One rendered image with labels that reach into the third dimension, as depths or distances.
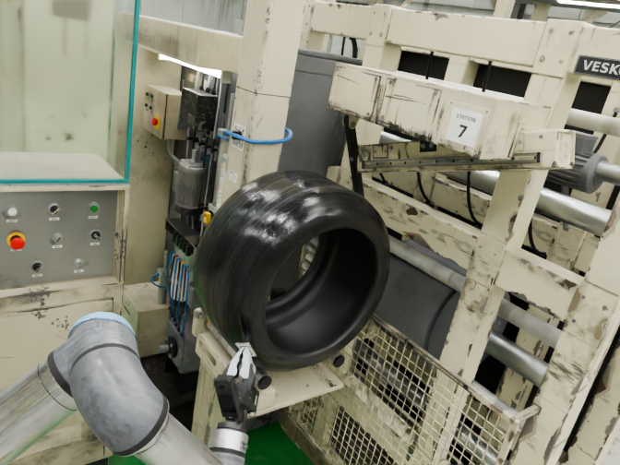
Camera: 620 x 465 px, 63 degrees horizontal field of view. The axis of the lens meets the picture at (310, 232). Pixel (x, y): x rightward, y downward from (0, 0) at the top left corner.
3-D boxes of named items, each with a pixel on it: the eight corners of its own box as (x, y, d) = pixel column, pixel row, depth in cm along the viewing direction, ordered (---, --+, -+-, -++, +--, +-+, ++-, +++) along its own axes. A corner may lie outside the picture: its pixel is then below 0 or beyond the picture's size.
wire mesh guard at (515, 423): (286, 415, 222) (316, 272, 198) (290, 414, 223) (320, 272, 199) (445, 602, 157) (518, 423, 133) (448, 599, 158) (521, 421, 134)
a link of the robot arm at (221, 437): (201, 446, 119) (239, 447, 116) (206, 423, 122) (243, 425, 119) (217, 455, 126) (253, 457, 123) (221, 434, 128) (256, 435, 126)
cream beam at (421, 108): (325, 108, 164) (333, 61, 159) (379, 113, 179) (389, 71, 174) (478, 160, 120) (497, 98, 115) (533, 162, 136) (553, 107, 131)
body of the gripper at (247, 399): (234, 388, 135) (225, 435, 128) (221, 377, 129) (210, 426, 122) (261, 389, 133) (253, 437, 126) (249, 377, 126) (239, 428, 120)
